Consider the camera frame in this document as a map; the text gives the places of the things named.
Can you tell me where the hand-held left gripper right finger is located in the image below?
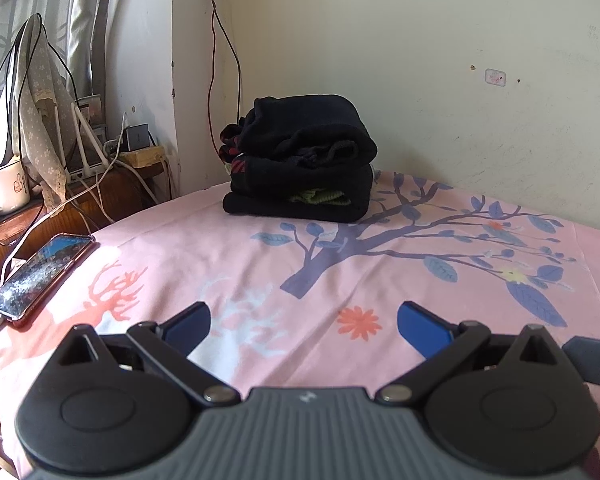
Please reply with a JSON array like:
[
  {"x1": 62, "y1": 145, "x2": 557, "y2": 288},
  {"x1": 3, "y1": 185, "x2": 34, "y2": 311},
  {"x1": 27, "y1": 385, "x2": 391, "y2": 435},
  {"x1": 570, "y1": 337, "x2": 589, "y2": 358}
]
[{"x1": 374, "y1": 301, "x2": 563, "y2": 407}]

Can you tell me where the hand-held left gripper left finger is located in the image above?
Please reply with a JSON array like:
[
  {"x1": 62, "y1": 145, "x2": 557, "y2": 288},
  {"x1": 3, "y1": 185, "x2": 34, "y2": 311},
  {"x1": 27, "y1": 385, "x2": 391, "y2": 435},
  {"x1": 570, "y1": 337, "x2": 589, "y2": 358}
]
[{"x1": 49, "y1": 301, "x2": 242, "y2": 409}]

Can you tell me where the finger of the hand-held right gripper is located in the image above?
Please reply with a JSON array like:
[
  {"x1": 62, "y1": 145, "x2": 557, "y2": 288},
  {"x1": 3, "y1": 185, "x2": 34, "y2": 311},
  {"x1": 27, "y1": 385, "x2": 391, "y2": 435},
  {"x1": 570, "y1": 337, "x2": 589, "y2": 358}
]
[{"x1": 561, "y1": 338, "x2": 600, "y2": 392}]

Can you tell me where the black garment with red stripes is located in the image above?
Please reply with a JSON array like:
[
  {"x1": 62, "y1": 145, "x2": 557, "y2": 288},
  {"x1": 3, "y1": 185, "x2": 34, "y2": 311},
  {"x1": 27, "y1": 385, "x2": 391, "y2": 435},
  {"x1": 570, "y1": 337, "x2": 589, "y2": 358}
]
[{"x1": 218, "y1": 94, "x2": 379, "y2": 168}]

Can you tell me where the pink printed bedsheet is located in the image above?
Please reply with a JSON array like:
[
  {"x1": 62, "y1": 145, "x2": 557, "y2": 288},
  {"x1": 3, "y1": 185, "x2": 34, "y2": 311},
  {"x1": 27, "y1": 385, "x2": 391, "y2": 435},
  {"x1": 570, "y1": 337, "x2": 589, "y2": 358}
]
[{"x1": 0, "y1": 169, "x2": 600, "y2": 480}]

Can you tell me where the wooden nightstand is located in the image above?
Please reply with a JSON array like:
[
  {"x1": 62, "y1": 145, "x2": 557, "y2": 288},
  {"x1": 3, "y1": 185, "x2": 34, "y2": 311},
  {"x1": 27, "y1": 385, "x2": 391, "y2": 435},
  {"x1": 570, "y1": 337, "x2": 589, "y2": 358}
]
[{"x1": 0, "y1": 159, "x2": 177, "y2": 306}]

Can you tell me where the smartphone in clear case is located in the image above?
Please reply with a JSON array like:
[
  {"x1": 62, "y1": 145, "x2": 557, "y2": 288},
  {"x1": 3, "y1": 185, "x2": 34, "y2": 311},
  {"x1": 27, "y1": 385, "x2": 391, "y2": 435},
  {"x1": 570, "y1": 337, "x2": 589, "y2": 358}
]
[{"x1": 0, "y1": 233, "x2": 99, "y2": 323}]

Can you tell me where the green garment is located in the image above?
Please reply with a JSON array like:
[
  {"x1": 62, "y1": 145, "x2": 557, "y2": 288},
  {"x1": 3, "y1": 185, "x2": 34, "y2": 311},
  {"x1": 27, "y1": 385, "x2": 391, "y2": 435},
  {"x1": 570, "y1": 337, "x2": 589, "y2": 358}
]
[{"x1": 289, "y1": 188, "x2": 352, "y2": 207}]

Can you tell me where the pale wooden box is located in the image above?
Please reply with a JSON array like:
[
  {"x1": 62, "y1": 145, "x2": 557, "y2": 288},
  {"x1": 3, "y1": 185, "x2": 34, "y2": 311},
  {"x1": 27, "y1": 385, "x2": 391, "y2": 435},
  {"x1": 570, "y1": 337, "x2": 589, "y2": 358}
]
[{"x1": 116, "y1": 145, "x2": 169, "y2": 169}]

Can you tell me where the black charger block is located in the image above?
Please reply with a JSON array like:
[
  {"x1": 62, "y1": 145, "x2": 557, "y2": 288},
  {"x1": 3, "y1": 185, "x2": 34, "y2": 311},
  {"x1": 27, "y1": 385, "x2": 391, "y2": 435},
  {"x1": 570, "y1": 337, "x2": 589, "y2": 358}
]
[{"x1": 124, "y1": 122, "x2": 157, "y2": 153}]

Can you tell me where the white router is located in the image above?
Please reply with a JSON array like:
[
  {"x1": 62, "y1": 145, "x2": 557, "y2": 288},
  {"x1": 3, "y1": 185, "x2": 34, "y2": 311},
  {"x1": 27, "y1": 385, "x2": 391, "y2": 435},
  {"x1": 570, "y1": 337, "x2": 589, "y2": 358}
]
[{"x1": 54, "y1": 100, "x2": 112, "y2": 182}]

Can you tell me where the white enamel mug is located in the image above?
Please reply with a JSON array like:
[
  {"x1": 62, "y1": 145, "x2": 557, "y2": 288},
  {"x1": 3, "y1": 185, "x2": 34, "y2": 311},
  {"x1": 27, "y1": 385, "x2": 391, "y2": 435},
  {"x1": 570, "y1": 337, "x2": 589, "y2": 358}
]
[{"x1": 0, "y1": 165, "x2": 33, "y2": 212}]

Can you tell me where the beige flower-print cloth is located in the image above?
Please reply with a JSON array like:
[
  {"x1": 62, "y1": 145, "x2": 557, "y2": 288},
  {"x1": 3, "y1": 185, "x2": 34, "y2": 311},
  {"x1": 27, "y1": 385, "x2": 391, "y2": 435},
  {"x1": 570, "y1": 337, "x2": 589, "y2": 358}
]
[{"x1": 0, "y1": 12, "x2": 75, "y2": 212}]

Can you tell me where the grey window curtain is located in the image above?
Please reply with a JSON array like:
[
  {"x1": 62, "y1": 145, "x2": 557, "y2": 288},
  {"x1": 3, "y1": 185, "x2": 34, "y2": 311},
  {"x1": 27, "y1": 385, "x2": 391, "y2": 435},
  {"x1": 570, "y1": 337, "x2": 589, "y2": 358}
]
[{"x1": 0, "y1": 0, "x2": 127, "y2": 161}]

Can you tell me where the white charging cable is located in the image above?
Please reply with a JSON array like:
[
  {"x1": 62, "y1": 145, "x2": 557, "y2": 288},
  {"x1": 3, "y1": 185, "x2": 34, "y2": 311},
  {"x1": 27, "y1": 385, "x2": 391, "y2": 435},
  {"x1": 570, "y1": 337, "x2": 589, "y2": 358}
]
[{"x1": 0, "y1": 157, "x2": 120, "y2": 287}]

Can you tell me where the brown wall cable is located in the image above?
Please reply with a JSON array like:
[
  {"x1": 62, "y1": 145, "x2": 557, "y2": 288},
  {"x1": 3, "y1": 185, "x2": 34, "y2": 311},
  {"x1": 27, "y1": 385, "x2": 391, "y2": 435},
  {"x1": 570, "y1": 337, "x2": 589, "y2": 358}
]
[{"x1": 200, "y1": 0, "x2": 244, "y2": 162}]

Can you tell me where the black cable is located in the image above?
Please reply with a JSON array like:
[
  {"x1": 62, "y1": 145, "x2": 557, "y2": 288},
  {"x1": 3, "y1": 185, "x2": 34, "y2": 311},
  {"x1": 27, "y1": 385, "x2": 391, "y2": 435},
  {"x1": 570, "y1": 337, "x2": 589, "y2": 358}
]
[{"x1": 0, "y1": 12, "x2": 80, "y2": 171}]

